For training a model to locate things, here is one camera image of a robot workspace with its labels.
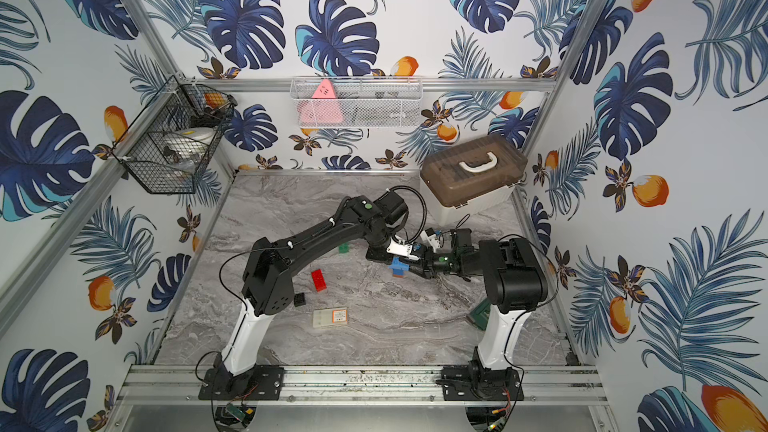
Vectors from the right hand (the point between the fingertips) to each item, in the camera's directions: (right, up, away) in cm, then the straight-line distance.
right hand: (405, 264), depth 92 cm
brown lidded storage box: (+19, +26, 0) cm, 32 cm away
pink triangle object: (-25, +47, -3) cm, 53 cm away
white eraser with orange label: (-22, -13, -8) cm, 27 cm away
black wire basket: (-68, +35, -7) cm, 77 cm away
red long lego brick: (-26, -4, -2) cm, 27 cm away
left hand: (-5, +6, -5) cm, 9 cm away
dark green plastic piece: (+21, -13, -7) cm, 25 cm away
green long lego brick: (-15, +9, -30) cm, 35 cm away
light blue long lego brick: (-2, 0, -4) cm, 4 cm away
